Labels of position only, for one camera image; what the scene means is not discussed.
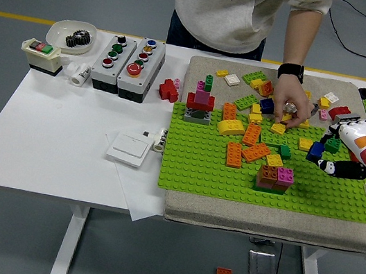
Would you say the red toy brick cluster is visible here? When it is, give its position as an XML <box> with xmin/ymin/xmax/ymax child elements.
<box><xmin>156</xmin><ymin>76</ymin><xmax>182</xmax><ymax>105</ymax></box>

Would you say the metal floor socket plate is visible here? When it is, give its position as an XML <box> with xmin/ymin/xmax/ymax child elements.
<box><xmin>244</xmin><ymin>248</ymin><xmax>281</xmax><ymax>274</ymax></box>

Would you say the white plastic bowl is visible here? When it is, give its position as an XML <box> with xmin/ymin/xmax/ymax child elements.
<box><xmin>43</xmin><ymin>15</ymin><xmax>100</xmax><ymax>60</ymax></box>

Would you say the red curved toy brick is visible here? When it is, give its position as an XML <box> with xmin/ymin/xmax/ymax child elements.
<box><xmin>327</xmin><ymin>103</ymin><xmax>352</xmax><ymax>122</ymax></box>

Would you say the black metal gear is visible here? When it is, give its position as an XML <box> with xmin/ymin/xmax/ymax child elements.
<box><xmin>64</xmin><ymin>27</ymin><xmax>94</xmax><ymax>51</ymax></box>

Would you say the clear toy tile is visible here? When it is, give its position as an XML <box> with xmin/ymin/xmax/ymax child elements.
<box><xmin>208</xmin><ymin>110</ymin><xmax>226</xmax><ymax>123</ymax></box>

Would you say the brown pink green brick stack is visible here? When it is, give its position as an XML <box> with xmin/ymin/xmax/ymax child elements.
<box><xmin>252</xmin><ymin>162</ymin><xmax>295</xmax><ymax>198</ymax></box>

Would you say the white wall switch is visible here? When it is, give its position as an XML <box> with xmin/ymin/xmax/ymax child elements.
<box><xmin>104</xmin><ymin>130</ymin><xmax>155</xmax><ymax>171</ymax></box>

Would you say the person's left hand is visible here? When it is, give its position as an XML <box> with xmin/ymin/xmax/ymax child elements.
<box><xmin>265</xmin><ymin>71</ymin><xmax>320</xmax><ymax>134</ymax></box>

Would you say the blue 2x2 toy brick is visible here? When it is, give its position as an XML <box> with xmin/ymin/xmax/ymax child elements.
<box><xmin>258</xmin><ymin>96</ymin><xmax>277</xmax><ymax>117</ymax></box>
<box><xmin>305</xmin><ymin>140</ymin><xmax>326</xmax><ymax>164</ymax></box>

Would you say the white pipe fitting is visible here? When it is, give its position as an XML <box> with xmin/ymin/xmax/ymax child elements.
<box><xmin>62</xmin><ymin>59</ymin><xmax>94</xmax><ymax>88</ymax></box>

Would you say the grey toy brick with holes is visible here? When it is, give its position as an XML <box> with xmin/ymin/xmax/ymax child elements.
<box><xmin>333</xmin><ymin>111</ymin><xmax>362</xmax><ymax>128</ymax></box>

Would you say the white paper sheet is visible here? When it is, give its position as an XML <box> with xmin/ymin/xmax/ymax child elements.
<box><xmin>91</xmin><ymin>130</ymin><xmax>179</xmax><ymax>228</ymax></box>

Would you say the white labelled roll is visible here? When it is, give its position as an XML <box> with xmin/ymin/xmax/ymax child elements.
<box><xmin>151</xmin><ymin>126</ymin><xmax>171</xmax><ymax>154</ymax></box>

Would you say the lime green flat plate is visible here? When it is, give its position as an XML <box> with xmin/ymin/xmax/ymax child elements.
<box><xmin>259</xmin><ymin>129</ymin><xmax>291</xmax><ymax>149</ymax></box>

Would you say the grey four-button control box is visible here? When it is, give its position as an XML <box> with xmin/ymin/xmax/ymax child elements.
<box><xmin>87</xmin><ymin>31</ymin><xmax>140</xmax><ymax>97</ymax></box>

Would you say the multicolour toy brick tower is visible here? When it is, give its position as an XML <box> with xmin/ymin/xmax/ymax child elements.
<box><xmin>183</xmin><ymin>71</ymin><xmax>221</xmax><ymax>128</ymax></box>

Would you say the green toy baseplate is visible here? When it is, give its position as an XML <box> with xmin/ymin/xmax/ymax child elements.
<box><xmin>155</xmin><ymin>101</ymin><xmax>366</xmax><ymax>227</ymax></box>

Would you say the grey emergency stop box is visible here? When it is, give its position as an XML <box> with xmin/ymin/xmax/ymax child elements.
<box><xmin>114</xmin><ymin>33</ymin><xmax>170</xmax><ymax>107</ymax></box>

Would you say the yellow curved toy brick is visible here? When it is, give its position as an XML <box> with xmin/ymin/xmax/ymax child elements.
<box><xmin>216</xmin><ymin>117</ymin><xmax>248</xmax><ymax>141</ymax></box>

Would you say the magenta 2x2 toy brick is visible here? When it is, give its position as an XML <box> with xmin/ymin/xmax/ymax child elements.
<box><xmin>275</xmin><ymin>166</ymin><xmax>296</xmax><ymax>185</ymax></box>

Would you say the dark green small brick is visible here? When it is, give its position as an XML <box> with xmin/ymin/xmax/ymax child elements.
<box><xmin>277</xmin><ymin>144</ymin><xmax>294</xmax><ymax>161</ymax></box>

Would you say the grey bracket under table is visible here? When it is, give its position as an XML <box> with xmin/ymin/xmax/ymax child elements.
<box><xmin>248</xmin><ymin>236</ymin><xmax>277</xmax><ymax>248</ymax></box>

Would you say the dark green tall toy brick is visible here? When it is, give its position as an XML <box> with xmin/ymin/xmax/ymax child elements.
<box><xmin>322</xmin><ymin>135</ymin><xmax>342</xmax><ymax>155</ymax></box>

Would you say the person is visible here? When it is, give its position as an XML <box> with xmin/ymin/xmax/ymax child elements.
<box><xmin>159</xmin><ymin>0</ymin><xmax>341</xmax><ymax>73</ymax></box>

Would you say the cream red-green switch box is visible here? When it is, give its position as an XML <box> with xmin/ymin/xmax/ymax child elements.
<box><xmin>17</xmin><ymin>36</ymin><xmax>68</xmax><ymax>78</ymax></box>

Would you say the lime green 2x4 brick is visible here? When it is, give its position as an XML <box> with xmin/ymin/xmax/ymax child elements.
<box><xmin>241</xmin><ymin>68</ymin><xmax>270</xmax><ymax>88</ymax></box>
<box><xmin>232</xmin><ymin>92</ymin><xmax>261</xmax><ymax>115</ymax></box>

